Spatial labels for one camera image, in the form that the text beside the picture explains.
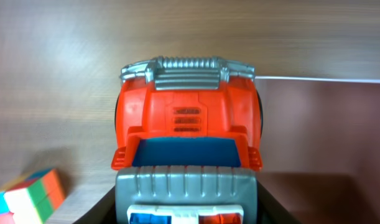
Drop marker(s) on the colourful two-by-two puzzle cube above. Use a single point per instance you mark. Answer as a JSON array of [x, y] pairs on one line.
[[31, 197]]

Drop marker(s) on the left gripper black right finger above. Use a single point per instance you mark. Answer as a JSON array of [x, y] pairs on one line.
[[270, 211]]

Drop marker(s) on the white cardboard box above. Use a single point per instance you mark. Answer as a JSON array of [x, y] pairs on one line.
[[321, 149]]

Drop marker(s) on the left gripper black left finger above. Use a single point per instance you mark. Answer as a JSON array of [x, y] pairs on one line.
[[103, 212]]

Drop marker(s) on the red toy truck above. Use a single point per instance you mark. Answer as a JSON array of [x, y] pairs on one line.
[[188, 131]]

